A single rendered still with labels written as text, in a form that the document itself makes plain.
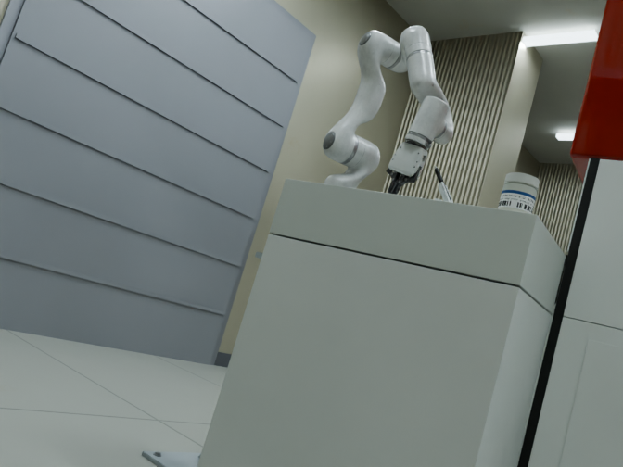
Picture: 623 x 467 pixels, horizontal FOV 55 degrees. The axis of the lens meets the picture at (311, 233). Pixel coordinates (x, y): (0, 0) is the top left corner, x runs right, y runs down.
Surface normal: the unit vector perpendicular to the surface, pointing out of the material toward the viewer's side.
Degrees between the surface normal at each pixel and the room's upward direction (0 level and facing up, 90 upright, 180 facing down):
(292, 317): 90
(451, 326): 90
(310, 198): 90
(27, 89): 90
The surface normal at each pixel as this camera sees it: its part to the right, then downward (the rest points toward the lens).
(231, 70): 0.72, 0.12
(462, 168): -0.62, -0.29
